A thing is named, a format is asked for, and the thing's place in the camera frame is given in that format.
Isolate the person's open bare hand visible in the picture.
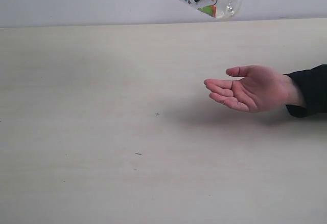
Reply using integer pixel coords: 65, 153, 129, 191
204, 65, 305, 113

